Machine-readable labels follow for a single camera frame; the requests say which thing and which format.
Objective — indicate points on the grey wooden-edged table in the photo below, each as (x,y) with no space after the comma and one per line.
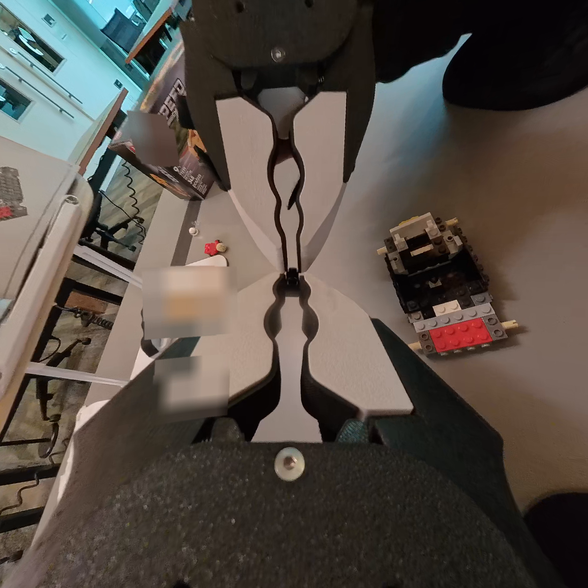
(105,124)

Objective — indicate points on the black toy car box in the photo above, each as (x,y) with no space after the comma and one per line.
(193,174)

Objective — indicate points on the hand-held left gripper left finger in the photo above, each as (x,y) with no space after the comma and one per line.
(252,335)

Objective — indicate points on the person's right forearm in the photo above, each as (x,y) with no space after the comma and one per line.
(505,46)

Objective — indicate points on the small red brick assembly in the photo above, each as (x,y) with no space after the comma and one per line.
(212,248)

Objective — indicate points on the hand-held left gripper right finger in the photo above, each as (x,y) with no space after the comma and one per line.
(358,363)

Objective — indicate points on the black office chair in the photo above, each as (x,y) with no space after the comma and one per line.
(105,225)

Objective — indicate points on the open instruction booklet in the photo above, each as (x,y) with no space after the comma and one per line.
(36,193)

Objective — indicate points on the small black square brick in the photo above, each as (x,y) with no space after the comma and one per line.
(291,281)

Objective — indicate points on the white wooden book stand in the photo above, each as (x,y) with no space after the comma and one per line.
(50,257)

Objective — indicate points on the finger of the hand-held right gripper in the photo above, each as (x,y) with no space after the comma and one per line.
(243,160)
(326,160)

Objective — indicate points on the partly built brick car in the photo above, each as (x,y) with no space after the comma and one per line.
(459,335)

